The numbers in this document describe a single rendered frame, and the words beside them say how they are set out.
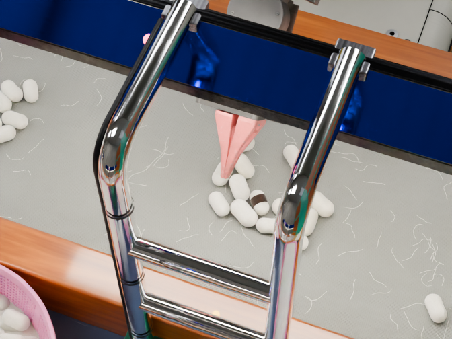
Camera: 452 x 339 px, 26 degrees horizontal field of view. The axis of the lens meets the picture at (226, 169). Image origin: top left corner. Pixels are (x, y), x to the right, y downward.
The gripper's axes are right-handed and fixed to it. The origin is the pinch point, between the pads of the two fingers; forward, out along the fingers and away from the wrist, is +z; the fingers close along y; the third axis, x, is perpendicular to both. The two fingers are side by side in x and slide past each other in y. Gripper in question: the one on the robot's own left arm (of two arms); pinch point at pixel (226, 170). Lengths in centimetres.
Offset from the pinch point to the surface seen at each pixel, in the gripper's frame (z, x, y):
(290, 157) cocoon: -2.3, 11.1, 5.2
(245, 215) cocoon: 5.0, 4.8, 2.7
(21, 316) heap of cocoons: 21.6, -5.7, -16.9
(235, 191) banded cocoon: 3.0, 6.9, 0.5
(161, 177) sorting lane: 4.2, 8.1, -9.0
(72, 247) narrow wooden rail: 13.3, -2.1, -14.3
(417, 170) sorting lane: -4.8, 15.2, 20.1
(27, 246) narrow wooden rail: 14.5, -3.1, -19.2
